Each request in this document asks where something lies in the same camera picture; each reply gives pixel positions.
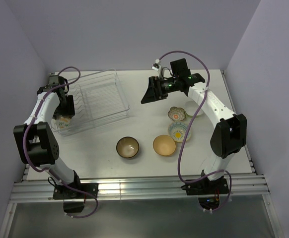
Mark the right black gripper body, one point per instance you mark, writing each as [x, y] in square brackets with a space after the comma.
[167, 86]

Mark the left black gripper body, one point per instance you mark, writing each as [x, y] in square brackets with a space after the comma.
[66, 107]

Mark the floral leaf pattern bowl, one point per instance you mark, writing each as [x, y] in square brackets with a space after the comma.
[61, 122]

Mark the dark brown glazed bowl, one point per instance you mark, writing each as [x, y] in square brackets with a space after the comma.
[127, 147]

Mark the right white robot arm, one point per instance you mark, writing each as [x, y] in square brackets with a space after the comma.
[229, 134]

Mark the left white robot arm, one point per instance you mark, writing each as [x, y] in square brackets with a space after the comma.
[35, 140]

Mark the small scalloped floral dish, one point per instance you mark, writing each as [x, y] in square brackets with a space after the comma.
[177, 114]

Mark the green and white bowl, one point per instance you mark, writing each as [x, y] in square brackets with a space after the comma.
[190, 108]

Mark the tan wooden bowl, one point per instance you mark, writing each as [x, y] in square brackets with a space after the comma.
[164, 145]

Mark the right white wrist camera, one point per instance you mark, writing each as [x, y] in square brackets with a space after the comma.
[156, 65]

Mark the clear wire dish rack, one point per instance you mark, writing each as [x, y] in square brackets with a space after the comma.
[99, 100]

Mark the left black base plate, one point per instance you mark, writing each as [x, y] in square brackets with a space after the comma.
[63, 193]

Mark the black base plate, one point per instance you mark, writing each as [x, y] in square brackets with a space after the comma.
[207, 187]
[63, 193]

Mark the aluminium rail frame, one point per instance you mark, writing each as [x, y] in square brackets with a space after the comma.
[39, 191]

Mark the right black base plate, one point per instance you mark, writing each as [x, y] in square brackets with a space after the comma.
[207, 187]

